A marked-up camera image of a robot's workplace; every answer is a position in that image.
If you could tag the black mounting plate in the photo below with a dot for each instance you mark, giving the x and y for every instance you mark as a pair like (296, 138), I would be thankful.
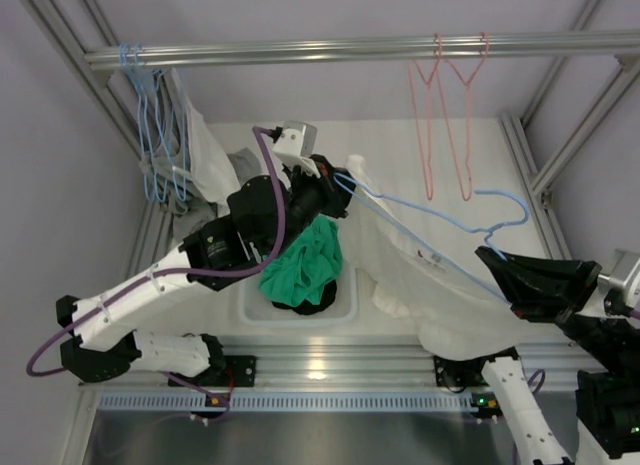
(240, 371)
(457, 375)

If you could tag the white tank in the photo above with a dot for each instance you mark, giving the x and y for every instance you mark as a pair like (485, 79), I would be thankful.
(207, 166)
(421, 257)

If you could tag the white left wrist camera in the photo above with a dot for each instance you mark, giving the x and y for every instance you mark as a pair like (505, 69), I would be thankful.
(295, 145)

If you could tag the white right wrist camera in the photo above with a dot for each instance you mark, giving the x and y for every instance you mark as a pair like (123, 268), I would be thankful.
(618, 282)

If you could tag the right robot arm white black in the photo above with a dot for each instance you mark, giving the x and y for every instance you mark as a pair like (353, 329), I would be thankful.
(597, 308)

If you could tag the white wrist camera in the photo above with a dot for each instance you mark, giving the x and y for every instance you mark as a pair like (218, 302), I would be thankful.
(618, 282)
(295, 145)

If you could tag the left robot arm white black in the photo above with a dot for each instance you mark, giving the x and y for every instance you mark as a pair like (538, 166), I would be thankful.
(284, 235)

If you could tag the grey slotted cable duct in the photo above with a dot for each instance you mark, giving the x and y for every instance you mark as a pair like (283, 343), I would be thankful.
(251, 401)

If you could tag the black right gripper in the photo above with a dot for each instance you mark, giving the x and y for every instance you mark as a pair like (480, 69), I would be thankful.
(547, 289)

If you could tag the green tank top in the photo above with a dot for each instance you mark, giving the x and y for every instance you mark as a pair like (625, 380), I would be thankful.
(308, 265)

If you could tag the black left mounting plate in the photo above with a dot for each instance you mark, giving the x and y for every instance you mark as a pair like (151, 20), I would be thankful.
(240, 371)

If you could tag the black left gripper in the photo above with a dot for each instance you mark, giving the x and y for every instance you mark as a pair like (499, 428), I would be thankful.
(336, 199)

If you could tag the aluminium hanging rail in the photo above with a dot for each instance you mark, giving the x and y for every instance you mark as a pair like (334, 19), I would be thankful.
(479, 46)

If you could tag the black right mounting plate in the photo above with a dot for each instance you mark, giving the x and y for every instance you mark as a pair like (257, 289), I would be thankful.
(457, 375)

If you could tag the grey tank top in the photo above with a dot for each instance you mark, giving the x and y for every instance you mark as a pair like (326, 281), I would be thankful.
(193, 214)

